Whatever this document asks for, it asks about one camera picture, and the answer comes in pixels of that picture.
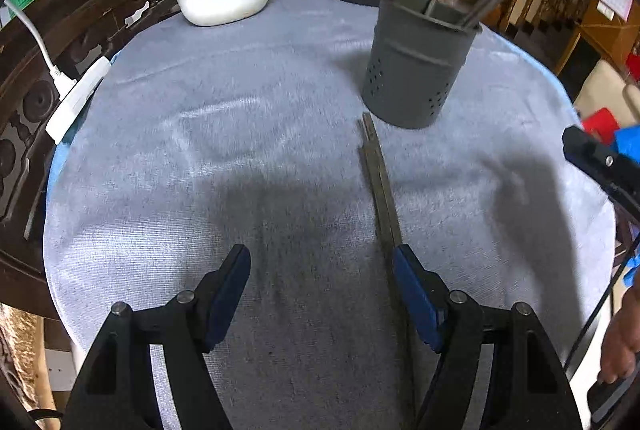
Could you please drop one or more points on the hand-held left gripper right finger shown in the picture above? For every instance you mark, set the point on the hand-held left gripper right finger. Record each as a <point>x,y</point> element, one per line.
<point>415,295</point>

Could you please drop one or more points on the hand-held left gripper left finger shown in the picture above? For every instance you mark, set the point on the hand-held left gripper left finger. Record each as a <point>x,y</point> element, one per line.
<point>227,295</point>

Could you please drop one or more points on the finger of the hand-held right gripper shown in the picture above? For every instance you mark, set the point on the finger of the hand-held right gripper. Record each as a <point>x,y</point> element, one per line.
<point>600,160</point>

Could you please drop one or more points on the grey perforated utensil holder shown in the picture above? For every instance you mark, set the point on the grey perforated utensil holder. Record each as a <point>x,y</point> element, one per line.
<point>410,75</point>

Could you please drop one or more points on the person's right hand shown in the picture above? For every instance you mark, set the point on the person's right hand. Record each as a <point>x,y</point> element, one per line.
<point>622,340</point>

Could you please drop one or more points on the red plastic object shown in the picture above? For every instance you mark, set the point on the red plastic object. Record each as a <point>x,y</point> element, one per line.
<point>600,122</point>

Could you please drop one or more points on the cream chair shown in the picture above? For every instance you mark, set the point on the cream chair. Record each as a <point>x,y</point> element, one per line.
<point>602,82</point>

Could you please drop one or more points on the orange wooden cabinet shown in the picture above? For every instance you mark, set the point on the orange wooden cabinet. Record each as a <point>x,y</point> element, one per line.
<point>610,35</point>

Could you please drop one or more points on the grey tablecloth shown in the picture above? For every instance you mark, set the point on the grey tablecloth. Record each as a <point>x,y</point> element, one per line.
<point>250,135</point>

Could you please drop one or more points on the blue table underlay cloth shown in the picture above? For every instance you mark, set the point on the blue table underlay cloth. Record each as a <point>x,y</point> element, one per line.
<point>56,165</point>

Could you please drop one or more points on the white power strip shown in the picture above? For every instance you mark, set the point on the white power strip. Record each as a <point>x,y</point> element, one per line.
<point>75,102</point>

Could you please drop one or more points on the dark carved wooden bench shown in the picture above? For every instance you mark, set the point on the dark carved wooden bench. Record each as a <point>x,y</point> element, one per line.
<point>90,10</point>

